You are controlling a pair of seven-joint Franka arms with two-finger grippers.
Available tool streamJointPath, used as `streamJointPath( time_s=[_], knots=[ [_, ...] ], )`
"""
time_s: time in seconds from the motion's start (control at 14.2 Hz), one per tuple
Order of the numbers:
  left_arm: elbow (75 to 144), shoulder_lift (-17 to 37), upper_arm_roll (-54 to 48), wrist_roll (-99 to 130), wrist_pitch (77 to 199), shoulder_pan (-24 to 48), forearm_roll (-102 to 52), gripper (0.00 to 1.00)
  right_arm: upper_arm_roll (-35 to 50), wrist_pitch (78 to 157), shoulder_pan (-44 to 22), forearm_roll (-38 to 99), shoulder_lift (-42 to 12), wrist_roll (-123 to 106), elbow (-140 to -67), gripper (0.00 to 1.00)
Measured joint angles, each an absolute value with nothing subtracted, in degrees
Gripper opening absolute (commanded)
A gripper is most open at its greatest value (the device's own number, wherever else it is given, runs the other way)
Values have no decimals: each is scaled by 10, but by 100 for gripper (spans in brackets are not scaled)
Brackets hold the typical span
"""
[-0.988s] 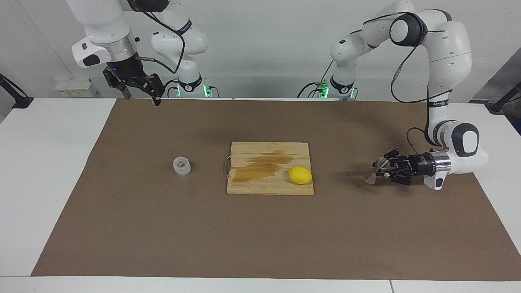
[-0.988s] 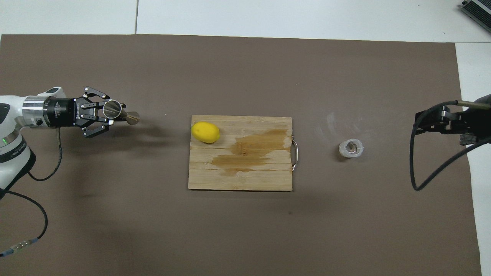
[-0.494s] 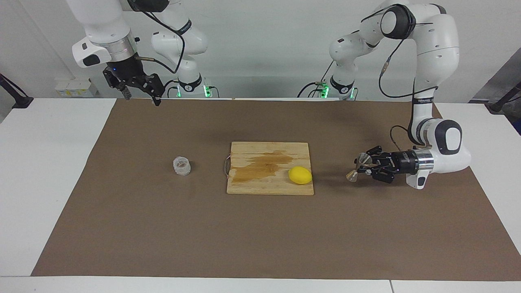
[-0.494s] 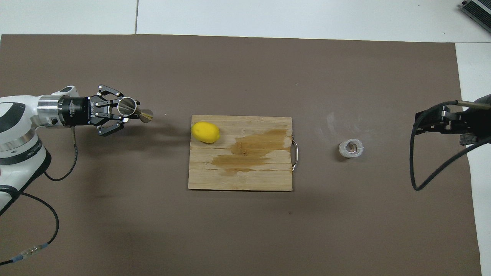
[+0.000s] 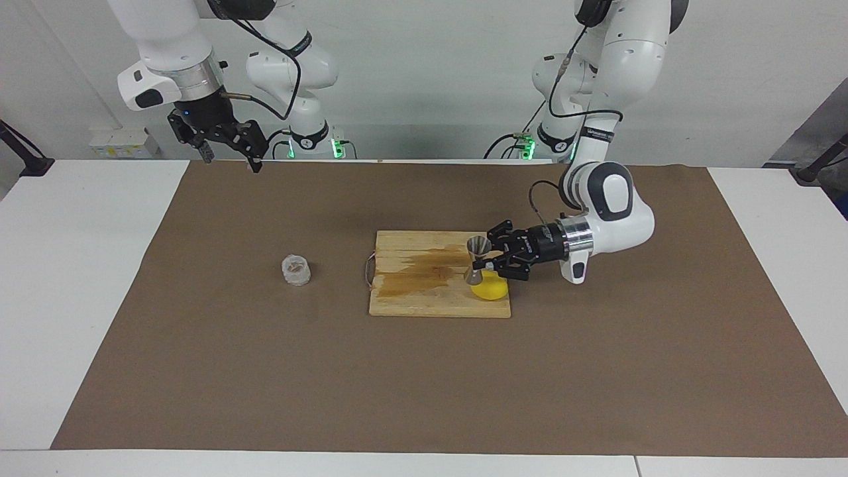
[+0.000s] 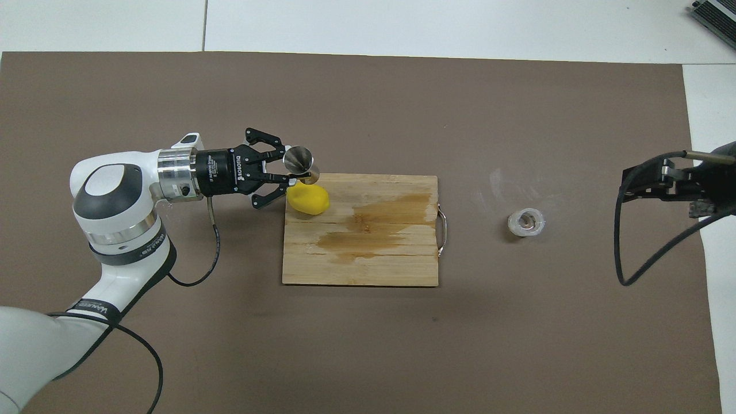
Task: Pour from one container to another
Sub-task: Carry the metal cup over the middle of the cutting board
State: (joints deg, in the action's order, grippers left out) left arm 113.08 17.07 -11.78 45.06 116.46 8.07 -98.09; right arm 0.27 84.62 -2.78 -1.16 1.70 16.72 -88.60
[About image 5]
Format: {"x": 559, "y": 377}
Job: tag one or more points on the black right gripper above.
{"x": 202, "y": 116}

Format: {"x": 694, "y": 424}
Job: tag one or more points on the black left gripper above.
{"x": 543, "y": 245}

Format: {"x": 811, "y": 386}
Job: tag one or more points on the steel double jigger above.
{"x": 477, "y": 248}

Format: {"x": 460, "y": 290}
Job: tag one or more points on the small clear glass cup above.
{"x": 296, "y": 270}

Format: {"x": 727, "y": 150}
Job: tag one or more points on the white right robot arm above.
{"x": 165, "y": 40}

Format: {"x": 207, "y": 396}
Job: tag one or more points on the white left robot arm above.
{"x": 629, "y": 59}

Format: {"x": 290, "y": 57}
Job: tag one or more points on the yellow lemon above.
{"x": 493, "y": 291}

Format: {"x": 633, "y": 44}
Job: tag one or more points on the white power strip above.
{"x": 122, "y": 142}

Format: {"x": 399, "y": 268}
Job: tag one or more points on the wooden cutting board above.
{"x": 411, "y": 298}

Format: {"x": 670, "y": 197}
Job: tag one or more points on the brown paper table mat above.
{"x": 424, "y": 384}

